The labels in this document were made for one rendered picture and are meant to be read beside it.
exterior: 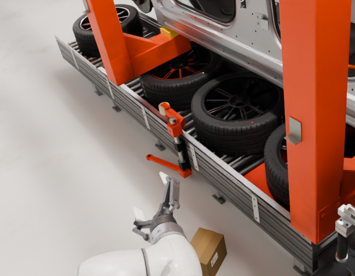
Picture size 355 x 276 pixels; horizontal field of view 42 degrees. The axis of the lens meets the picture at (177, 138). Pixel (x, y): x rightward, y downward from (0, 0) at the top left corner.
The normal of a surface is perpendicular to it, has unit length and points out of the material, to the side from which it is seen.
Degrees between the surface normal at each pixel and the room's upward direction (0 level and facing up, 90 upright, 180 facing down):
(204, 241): 0
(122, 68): 90
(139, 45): 90
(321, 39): 90
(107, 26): 90
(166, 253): 8
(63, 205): 0
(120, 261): 17
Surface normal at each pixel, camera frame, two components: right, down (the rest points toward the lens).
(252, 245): -0.18, -0.76
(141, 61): 0.55, 0.44
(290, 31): -0.81, 0.48
